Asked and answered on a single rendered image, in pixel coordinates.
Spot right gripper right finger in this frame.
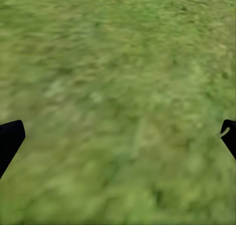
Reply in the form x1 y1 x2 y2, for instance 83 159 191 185
214 119 236 159

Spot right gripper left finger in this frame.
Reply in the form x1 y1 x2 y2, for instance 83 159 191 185
0 120 26 179

